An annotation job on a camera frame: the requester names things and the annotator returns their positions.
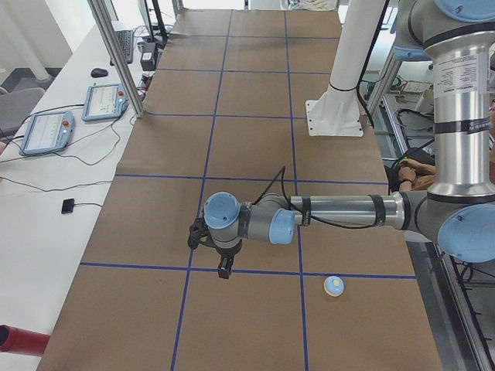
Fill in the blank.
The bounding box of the red cylinder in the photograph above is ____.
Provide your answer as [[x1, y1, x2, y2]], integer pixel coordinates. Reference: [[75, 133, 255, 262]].
[[1, 325, 50, 357]]

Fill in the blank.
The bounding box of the blue bell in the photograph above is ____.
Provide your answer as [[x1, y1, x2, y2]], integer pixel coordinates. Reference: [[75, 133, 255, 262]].
[[323, 276, 345, 297]]

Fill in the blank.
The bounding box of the black power adapter box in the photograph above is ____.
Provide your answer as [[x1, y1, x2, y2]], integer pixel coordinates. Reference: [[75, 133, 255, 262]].
[[140, 43, 158, 71]]

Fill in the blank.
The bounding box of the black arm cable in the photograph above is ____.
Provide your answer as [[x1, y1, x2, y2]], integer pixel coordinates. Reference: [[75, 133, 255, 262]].
[[253, 165, 378, 230]]

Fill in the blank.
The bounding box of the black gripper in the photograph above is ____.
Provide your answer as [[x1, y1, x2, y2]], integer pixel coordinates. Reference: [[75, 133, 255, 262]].
[[187, 217, 242, 279]]

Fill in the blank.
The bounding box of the black keyboard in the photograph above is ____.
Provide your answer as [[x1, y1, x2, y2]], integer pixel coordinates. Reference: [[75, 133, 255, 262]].
[[114, 29, 134, 64]]

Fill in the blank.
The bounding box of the far blue teach pendant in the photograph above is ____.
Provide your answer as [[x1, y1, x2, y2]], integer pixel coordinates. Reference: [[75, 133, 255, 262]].
[[81, 83, 128, 122]]

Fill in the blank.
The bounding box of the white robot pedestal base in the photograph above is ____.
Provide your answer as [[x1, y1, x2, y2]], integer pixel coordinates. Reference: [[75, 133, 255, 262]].
[[306, 0, 388, 137]]

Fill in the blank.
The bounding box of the black computer mouse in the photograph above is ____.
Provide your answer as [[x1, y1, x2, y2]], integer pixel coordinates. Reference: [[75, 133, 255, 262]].
[[90, 68, 108, 78]]

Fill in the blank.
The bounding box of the small black square device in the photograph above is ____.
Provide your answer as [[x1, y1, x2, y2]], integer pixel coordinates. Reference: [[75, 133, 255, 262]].
[[61, 198, 75, 215]]

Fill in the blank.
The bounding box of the person seated in background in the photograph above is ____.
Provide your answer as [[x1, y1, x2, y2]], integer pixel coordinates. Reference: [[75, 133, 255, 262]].
[[398, 91, 494, 202]]

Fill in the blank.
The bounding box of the near blue teach pendant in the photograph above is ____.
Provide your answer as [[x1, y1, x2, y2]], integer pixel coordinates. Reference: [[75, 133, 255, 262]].
[[19, 111, 74, 156]]

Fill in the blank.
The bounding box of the aluminium frame post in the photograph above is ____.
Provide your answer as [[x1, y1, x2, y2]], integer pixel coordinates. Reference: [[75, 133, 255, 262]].
[[87, 0, 145, 118]]

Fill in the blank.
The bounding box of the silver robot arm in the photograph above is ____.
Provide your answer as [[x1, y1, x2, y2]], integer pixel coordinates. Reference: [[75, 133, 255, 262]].
[[187, 1, 494, 278]]

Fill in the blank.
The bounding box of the blue teach pendant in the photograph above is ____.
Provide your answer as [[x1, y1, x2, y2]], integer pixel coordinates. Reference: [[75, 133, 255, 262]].
[[19, 111, 74, 156], [81, 83, 128, 122]]

